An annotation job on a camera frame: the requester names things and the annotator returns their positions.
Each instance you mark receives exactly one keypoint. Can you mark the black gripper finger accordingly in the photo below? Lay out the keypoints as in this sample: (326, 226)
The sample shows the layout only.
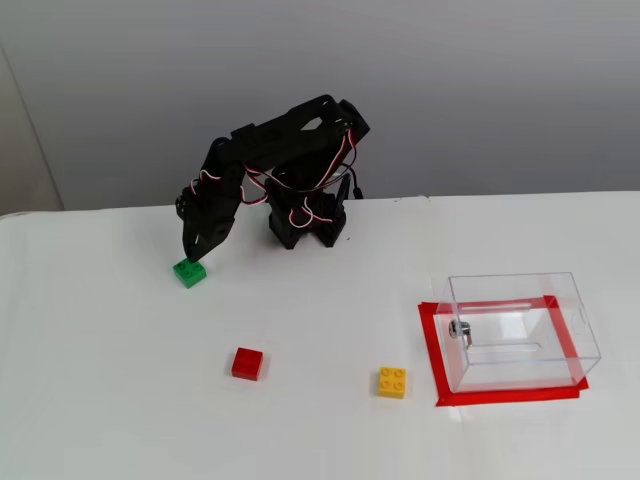
(212, 240)
(187, 225)

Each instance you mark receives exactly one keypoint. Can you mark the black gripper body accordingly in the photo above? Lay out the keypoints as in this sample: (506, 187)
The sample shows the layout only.
(196, 228)

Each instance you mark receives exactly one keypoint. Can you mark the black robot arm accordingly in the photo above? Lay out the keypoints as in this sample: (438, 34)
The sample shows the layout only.
(290, 130)

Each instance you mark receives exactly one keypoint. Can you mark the red tape frame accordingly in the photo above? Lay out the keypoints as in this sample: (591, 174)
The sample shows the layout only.
(500, 398)

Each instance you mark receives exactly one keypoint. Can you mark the red lego brick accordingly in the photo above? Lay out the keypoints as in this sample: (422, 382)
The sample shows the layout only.
(247, 363)

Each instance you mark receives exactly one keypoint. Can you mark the green lego brick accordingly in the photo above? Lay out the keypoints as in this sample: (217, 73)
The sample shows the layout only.
(192, 277)

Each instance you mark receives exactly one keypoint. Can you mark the transparent plastic box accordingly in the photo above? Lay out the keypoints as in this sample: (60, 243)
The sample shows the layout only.
(520, 335)

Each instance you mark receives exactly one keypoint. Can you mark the silver metal box lock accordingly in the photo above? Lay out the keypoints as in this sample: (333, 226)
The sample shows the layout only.
(459, 331)

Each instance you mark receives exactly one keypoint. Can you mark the yellow lego brick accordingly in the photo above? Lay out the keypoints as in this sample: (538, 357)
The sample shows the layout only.
(392, 382)

